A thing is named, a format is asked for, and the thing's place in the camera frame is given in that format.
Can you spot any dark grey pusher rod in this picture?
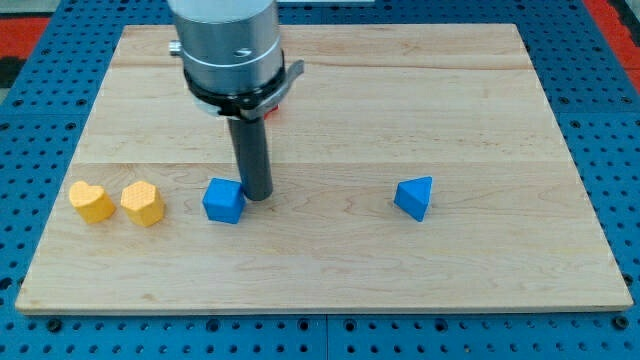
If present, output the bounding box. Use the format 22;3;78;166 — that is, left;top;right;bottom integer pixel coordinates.
228;117;273;201

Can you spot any red block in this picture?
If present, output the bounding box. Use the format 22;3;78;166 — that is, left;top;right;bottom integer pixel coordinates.
262;104;280;121

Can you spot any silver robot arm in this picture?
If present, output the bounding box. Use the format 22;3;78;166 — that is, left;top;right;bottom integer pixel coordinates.
168;0;304;121

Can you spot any yellow hexagon block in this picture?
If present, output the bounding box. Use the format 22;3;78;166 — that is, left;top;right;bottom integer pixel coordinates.
120;181;165;227

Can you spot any yellow heart block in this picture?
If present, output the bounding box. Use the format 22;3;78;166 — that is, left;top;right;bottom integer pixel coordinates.
68;181;116;224

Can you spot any blue triangular prism block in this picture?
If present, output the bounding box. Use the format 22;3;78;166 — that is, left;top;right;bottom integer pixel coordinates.
394;176;433;222

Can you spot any blue cube block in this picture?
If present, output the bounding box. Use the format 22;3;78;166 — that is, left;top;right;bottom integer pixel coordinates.
202;178;246;224

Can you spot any wooden board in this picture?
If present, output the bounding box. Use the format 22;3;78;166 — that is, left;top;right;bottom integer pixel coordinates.
16;24;633;315

